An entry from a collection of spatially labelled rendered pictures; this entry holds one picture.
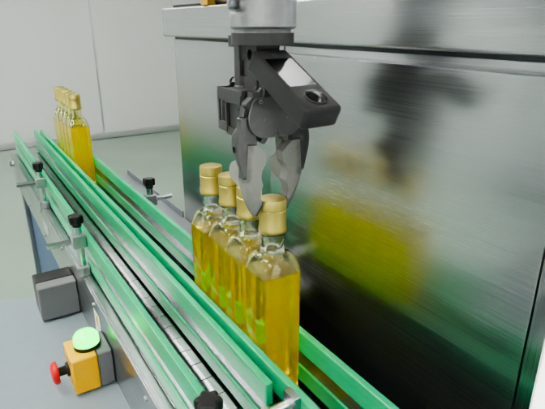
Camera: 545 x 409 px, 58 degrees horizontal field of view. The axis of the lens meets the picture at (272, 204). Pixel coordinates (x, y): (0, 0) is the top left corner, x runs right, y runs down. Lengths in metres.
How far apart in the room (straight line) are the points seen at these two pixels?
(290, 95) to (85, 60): 6.03
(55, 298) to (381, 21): 0.88
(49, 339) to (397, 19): 0.90
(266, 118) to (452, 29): 0.21
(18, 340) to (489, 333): 0.91
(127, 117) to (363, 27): 6.12
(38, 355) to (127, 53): 5.72
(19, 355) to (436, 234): 0.84
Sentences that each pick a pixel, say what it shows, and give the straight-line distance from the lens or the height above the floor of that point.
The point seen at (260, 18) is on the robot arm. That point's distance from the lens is 0.55.
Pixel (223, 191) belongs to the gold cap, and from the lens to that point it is 0.70.
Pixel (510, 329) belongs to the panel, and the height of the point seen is 1.07.
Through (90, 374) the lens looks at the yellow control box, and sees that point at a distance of 0.96.
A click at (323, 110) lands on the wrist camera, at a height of 1.28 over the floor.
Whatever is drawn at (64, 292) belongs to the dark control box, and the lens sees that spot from 1.18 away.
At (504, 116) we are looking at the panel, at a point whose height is 1.28.
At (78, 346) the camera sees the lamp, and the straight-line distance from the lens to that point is 0.95.
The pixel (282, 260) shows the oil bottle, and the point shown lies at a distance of 0.62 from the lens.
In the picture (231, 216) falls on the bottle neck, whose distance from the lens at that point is 0.71.
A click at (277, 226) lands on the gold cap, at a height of 1.13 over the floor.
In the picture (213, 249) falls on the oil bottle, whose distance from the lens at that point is 0.74.
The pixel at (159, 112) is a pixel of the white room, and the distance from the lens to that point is 6.81.
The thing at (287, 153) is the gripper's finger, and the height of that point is 1.22.
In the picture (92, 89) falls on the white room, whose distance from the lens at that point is 6.54.
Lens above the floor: 1.36
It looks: 20 degrees down
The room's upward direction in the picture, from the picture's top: straight up
